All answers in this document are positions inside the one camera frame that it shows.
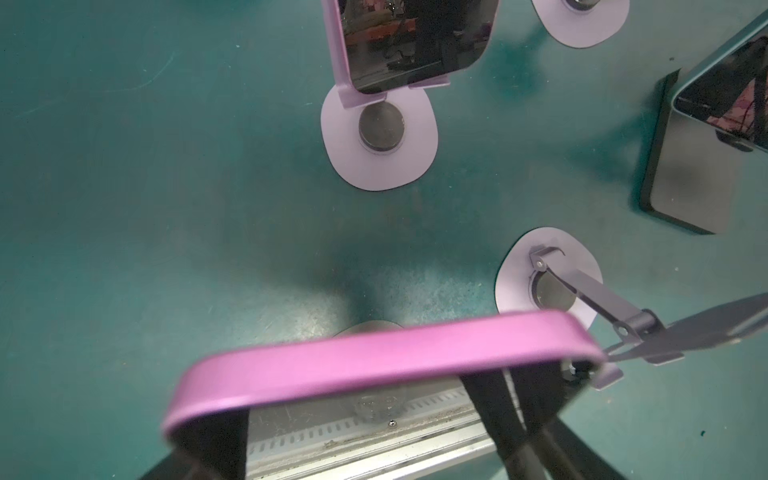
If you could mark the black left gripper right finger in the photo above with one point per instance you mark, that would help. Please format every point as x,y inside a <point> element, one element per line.
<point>519,409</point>

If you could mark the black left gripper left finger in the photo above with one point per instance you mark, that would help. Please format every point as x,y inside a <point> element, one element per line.
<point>209,447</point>

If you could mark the phone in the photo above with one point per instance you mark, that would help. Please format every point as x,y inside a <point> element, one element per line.
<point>728,89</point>
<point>393,44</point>
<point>383,405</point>

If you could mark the grey phone stand right front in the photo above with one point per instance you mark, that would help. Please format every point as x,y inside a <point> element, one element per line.
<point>547,268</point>

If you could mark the grey phone stand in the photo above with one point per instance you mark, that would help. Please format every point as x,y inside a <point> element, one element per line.
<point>582,24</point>
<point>370,326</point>
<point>547,268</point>
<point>375,142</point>

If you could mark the grey phone stand left front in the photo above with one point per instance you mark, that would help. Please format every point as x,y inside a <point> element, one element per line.
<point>370,326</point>

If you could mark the black horizontal phone stand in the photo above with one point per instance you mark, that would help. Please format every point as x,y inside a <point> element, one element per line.
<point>692,171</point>

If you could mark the grey phone stand middle back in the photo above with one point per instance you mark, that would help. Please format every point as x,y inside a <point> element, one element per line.
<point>375,142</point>

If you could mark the phone on horizontal stand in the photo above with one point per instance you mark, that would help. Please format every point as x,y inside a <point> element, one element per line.
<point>728,89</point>

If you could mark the grey phone stand right back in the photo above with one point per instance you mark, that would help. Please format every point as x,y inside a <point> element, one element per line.
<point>582,24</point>

